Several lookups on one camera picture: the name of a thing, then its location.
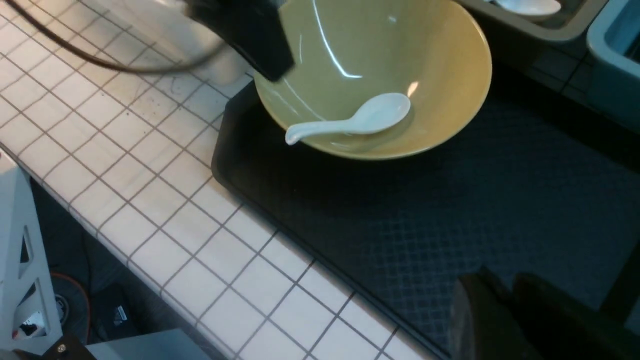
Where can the white plastic bin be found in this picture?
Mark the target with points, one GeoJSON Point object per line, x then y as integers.
{"type": "Point", "coordinates": [165, 22]}

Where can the blue plastic bin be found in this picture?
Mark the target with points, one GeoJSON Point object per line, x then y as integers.
{"type": "Point", "coordinates": [614, 88]}

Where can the white ceramic soup spoon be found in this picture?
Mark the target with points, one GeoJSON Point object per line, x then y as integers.
{"type": "Point", "coordinates": [377, 114]}

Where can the white metal frame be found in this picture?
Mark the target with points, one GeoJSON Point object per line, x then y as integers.
{"type": "Point", "coordinates": [30, 327]}

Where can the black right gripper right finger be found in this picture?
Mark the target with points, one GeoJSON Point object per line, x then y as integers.
{"type": "Point", "coordinates": [563, 328]}

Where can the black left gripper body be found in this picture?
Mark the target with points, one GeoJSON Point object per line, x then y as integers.
{"type": "Point", "coordinates": [253, 28]}

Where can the white spoon in bin lower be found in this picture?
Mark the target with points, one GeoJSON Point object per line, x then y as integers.
{"type": "Point", "coordinates": [530, 8]}

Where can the yellow noodle bowl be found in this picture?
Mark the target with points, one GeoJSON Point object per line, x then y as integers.
{"type": "Point", "coordinates": [348, 51]}

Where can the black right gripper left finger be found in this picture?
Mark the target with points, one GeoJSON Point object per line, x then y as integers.
{"type": "Point", "coordinates": [482, 321]}

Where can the grey-brown plastic bin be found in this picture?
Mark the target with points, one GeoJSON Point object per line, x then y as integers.
{"type": "Point", "coordinates": [569, 23]}

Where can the black textured tray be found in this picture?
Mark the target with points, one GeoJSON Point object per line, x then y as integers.
{"type": "Point", "coordinates": [535, 183]}

